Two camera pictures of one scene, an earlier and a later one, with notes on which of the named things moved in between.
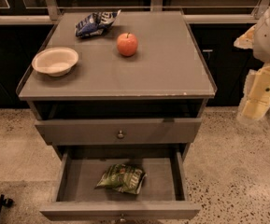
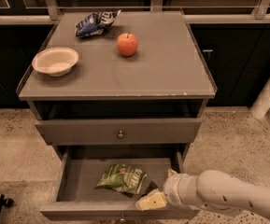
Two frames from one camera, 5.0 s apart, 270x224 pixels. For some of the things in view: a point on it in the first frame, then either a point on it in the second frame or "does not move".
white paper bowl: (55, 61) does not move
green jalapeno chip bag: (124, 177) does not move
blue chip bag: (95, 22) does not move
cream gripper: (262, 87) -> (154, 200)
